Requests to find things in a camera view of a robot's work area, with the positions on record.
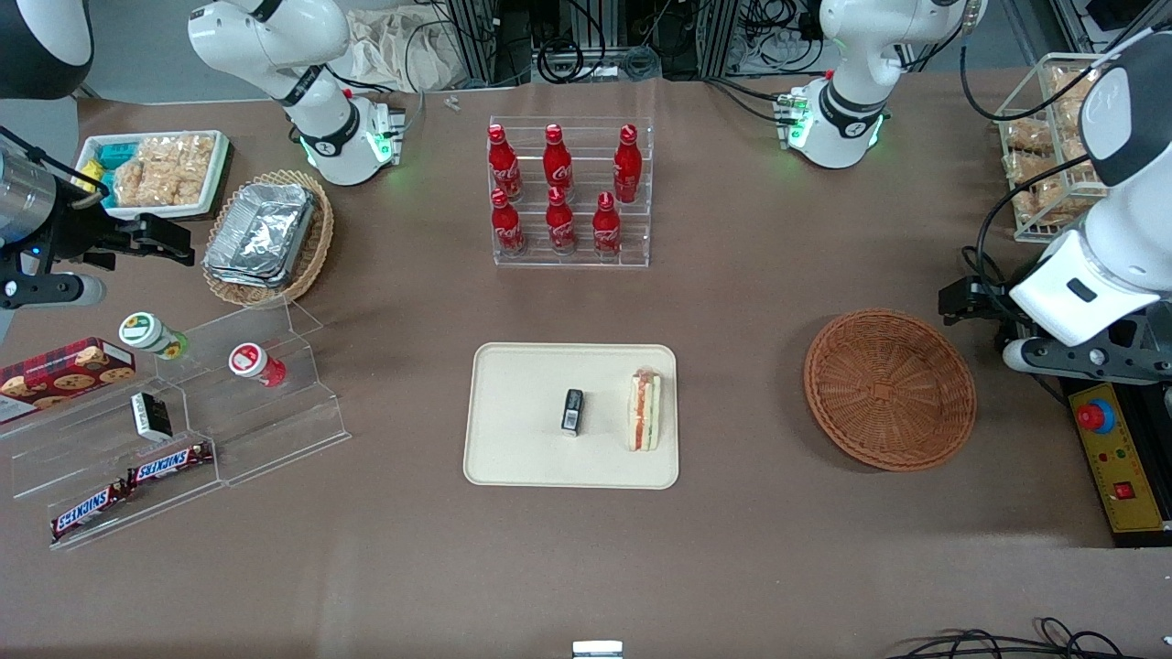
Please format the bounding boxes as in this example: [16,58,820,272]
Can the black floor cables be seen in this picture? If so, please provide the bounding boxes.
[886,617,1172,659]

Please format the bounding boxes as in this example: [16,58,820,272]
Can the beige plastic serving tray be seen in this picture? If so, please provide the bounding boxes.
[463,342,680,491]

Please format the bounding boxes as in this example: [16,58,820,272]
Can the red cola bottle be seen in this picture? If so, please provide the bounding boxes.
[490,189,526,256]
[543,124,574,202]
[613,124,643,204]
[546,187,577,254]
[591,191,623,258]
[488,124,523,202]

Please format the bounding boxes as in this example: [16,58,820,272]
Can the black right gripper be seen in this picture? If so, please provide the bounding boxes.
[35,195,197,273]

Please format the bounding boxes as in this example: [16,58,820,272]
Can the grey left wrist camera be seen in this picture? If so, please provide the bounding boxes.
[1002,335,1172,384]

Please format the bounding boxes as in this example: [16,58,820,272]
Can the round brown wicker basket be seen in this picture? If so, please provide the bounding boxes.
[803,308,978,473]

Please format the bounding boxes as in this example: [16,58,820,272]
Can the coiled black cable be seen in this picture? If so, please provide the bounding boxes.
[535,37,589,85]

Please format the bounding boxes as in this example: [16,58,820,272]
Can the clear acrylic bottle rack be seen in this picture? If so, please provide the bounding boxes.
[488,116,654,269]

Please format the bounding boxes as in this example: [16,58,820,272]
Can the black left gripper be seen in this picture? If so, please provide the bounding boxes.
[939,275,1040,329]

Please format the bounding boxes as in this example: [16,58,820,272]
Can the yellow emergency stop box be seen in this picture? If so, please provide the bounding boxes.
[1069,382,1170,535]

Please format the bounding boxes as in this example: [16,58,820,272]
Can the red-lidded snack cup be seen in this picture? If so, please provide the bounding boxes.
[228,342,288,388]

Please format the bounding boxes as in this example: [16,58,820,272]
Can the plastic-wrapped sandwich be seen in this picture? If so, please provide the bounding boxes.
[626,367,663,453]

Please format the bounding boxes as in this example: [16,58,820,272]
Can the clear acrylic step display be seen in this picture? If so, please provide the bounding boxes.
[0,297,353,552]

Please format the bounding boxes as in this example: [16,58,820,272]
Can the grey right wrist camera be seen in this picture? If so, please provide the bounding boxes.
[0,274,107,309]

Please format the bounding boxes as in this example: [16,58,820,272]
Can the rice cracker bag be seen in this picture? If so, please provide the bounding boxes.
[114,135,217,209]

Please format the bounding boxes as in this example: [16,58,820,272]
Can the Snickers chocolate bar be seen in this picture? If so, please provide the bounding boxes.
[126,443,214,488]
[49,481,131,543]

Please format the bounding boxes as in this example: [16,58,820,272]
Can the white rectangular snack tray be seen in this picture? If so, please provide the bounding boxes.
[76,130,231,221]

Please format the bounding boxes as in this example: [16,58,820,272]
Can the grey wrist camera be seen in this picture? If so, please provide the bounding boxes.
[1002,335,1172,384]
[0,274,107,309]

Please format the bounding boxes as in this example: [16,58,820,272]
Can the bagged bread snack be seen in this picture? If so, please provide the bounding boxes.
[1024,174,1104,228]
[1004,117,1063,158]
[1047,66,1100,131]

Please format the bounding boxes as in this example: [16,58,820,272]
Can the white wire rack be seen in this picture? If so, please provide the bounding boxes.
[994,52,1116,244]

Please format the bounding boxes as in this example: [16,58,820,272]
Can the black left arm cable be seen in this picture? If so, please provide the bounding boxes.
[959,44,1113,303]

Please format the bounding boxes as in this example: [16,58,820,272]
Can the oval light wicker basket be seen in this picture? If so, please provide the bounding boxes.
[202,169,335,309]

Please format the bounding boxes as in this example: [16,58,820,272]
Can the green-lidded snack cup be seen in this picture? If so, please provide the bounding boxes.
[118,312,190,361]

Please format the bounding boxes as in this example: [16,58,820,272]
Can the crumpled beige plastic sheet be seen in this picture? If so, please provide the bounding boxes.
[346,7,463,92]

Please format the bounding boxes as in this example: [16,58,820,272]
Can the aluminium frame post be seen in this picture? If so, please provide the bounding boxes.
[447,0,500,85]
[699,0,744,80]

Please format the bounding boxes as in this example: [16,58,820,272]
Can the stack of foil containers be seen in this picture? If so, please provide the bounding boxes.
[203,182,318,290]

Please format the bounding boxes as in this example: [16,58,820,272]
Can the small black and white box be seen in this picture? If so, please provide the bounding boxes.
[130,391,173,443]

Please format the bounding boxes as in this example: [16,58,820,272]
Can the red cookie box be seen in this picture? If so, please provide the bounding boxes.
[0,336,137,426]

